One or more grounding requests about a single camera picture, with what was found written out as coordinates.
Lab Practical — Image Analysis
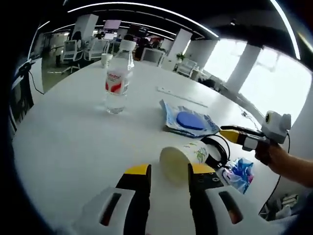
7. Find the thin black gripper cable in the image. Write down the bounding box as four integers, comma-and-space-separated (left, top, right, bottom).
265, 132, 291, 204

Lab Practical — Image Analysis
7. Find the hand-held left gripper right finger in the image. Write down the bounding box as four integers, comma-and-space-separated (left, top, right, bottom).
187, 163, 264, 235

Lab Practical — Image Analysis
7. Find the white office chair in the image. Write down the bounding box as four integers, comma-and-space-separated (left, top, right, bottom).
63, 40, 84, 62
177, 60, 198, 75
89, 39, 110, 59
121, 40, 136, 53
142, 47, 164, 66

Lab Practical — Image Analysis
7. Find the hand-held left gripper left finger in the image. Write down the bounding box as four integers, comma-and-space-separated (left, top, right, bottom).
73, 164, 152, 235

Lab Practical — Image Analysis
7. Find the ceiling light strip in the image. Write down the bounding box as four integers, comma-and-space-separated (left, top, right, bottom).
67, 1, 220, 39

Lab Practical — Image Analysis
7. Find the pink lit screen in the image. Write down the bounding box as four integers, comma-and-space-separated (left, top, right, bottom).
104, 20, 122, 29

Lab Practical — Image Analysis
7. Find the person's right hand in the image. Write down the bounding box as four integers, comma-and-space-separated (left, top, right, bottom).
254, 143, 289, 169

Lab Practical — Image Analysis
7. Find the green printed paper cup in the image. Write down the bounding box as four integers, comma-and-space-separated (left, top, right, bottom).
159, 141, 210, 186

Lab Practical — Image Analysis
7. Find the black tripod stand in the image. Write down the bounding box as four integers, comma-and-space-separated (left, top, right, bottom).
14, 58, 37, 123

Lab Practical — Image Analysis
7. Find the white adapter cable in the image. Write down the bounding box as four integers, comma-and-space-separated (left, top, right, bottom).
238, 107, 260, 128

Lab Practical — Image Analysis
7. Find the clear water bottle red label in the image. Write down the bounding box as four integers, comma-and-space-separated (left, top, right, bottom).
104, 47, 135, 115

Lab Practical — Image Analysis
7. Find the plain white paper cup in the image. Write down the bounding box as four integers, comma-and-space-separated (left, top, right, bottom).
101, 53, 113, 68

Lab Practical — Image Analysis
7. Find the blue tissue pack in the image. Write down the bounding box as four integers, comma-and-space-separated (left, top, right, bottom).
216, 156, 255, 195

